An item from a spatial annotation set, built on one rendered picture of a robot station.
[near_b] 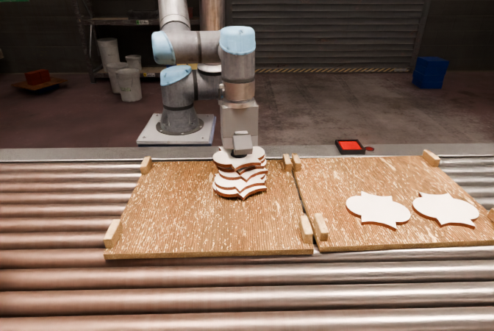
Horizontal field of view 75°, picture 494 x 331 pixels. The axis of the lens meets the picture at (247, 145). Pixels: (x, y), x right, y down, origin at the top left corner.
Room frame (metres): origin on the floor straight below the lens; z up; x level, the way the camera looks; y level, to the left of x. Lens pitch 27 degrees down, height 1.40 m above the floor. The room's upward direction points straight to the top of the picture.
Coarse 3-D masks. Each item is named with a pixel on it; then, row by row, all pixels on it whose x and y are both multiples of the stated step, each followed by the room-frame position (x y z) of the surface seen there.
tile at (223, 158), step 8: (216, 152) 0.72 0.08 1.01; (224, 152) 0.72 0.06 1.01; (256, 152) 0.72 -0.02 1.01; (264, 152) 0.72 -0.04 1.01; (216, 160) 0.68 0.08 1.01; (224, 160) 0.68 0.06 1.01; (232, 160) 0.68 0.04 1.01; (240, 160) 0.68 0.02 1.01; (248, 160) 0.68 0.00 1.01; (256, 160) 0.68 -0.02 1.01
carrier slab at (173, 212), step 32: (160, 192) 0.65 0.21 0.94; (192, 192) 0.65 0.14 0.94; (256, 192) 0.65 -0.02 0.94; (288, 192) 0.65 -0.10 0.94; (128, 224) 0.53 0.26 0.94; (160, 224) 0.53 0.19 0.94; (192, 224) 0.53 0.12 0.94; (224, 224) 0.53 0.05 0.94; (256, 224) 0.53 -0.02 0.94; (288, 224) 0.53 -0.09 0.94; (128, 256) 0.45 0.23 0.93; (160, 256) 0.45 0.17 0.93; (192, 256) 0.45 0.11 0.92; (224, 256) 0.46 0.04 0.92
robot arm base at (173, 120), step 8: (192, 104) 1.16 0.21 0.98; (168, 112) 1.12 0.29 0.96; (176, 112) 1.12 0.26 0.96; (184, 112) 1.13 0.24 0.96; (192, 112) 1.15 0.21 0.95; (168, 120) 1.12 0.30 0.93; (176, 120) 1.11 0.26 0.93; (184, 120) 1.12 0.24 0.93; (192, 120) 1.15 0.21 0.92; (168, 128) 1.11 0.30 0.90; (176, 128) 1.10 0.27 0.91; (184, 128) 1.11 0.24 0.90; (192, 128) 1.13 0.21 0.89
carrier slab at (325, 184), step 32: (320, 160) 0.80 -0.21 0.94; (352, 160) 0.80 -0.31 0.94; (384, 160) 0.80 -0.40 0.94; (416, 160) 0.80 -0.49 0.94; (320, 192) 0.65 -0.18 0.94; (352, 192) 0.65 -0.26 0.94; (384, 192) 0.65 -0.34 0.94; (416, 192) 0.65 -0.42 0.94; (448, 192) 0.65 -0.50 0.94; (352, 224) 0.53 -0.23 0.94; (416, 224) 0.53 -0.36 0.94; (480, 224) 0.53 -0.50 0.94
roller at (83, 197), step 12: (36, 192) 0.67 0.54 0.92; (48, 192) 0.67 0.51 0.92; (60, 192) 0.67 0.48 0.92; (72, 192) 0.67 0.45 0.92; (84, 192) 0.67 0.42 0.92; (96, 192) 0.67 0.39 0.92; (108, 192) 0.67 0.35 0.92; (120, 192) 0.67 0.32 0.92; (468, 192) 0.68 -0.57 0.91; (480, 192) 0.68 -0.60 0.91; (492, 192) 0.68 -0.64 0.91
